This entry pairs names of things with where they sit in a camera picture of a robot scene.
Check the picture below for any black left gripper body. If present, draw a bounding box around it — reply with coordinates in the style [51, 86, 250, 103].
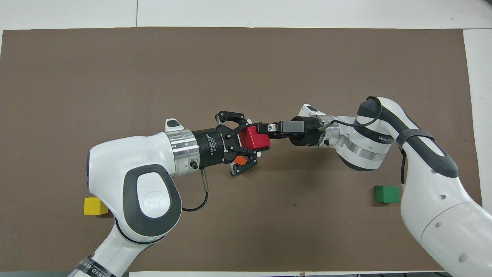
[191, 124, 231, 169]

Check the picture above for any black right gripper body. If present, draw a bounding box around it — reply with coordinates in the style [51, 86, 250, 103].
[288, 117, 322, 147]

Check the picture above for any red wooden block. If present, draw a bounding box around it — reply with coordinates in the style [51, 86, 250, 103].
[246, 125, 271, 151]

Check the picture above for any green wooden block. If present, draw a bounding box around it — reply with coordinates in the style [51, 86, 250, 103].
[375, 185, 401, 204]

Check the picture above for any yellow wooden block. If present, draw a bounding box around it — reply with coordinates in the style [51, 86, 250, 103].
[84, 197, 110, 216]

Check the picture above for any brown table mat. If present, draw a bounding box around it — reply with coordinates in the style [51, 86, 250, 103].
[0, 27, 490, 272]

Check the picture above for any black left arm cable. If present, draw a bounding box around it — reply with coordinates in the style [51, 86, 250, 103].
[182, 169, 210, 212]

